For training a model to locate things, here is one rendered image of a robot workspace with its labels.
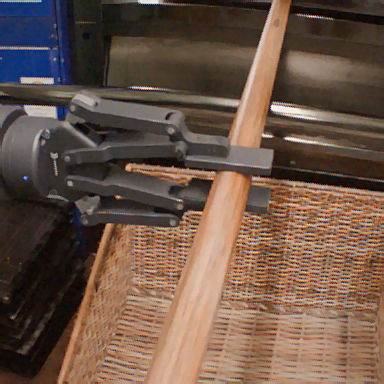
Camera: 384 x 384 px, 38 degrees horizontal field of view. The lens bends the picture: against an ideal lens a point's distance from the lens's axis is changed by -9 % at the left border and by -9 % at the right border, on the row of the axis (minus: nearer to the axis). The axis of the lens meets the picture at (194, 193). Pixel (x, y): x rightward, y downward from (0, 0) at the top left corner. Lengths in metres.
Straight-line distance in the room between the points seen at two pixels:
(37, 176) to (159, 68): 0.62
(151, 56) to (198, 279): 0.77
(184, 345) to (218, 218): 0.13
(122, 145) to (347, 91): 0.64
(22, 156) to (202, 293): 0.22
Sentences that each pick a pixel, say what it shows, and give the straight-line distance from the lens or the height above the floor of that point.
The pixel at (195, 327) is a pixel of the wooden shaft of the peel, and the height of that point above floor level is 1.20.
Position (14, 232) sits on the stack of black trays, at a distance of 1.12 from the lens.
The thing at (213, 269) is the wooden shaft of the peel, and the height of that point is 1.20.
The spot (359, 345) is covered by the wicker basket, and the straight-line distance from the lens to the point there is 1.19.
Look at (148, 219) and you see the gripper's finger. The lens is 0.54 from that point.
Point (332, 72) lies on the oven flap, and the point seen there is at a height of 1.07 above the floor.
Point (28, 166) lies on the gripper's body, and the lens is 0.53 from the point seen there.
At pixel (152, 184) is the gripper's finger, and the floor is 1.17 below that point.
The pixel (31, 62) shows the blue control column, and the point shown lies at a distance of 1.16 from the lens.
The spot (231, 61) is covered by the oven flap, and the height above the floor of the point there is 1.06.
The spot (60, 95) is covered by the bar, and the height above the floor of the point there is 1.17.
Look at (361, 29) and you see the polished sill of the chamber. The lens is 1.02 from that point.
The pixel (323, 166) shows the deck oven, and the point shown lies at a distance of 1.15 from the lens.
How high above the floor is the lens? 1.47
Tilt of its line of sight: 35 degrees down
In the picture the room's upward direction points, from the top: straight up
